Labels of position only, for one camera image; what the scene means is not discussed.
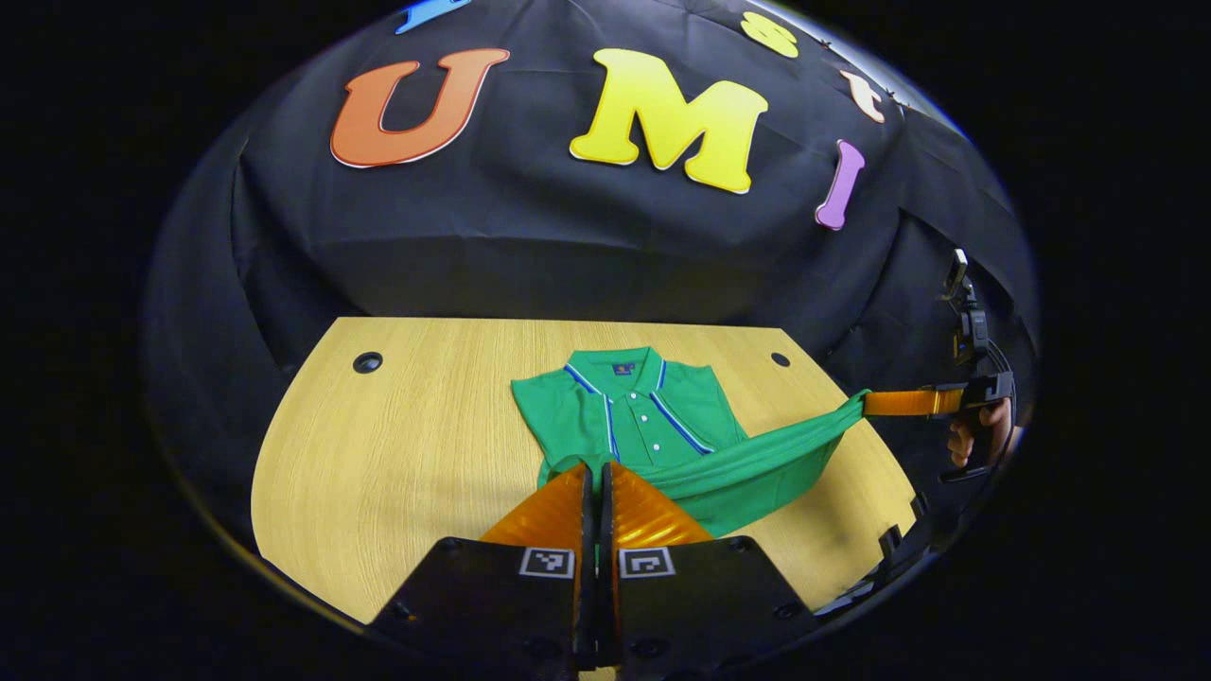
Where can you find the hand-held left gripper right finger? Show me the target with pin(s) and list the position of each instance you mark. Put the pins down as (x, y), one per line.
(691, 596)

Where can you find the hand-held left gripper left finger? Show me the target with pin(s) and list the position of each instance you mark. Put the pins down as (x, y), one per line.
(511, 605)

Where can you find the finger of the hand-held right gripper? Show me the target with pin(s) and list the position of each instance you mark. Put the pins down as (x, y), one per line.
(908, 402)

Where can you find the green T-shirt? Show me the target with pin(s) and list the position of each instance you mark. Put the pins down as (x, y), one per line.
(681, 426)

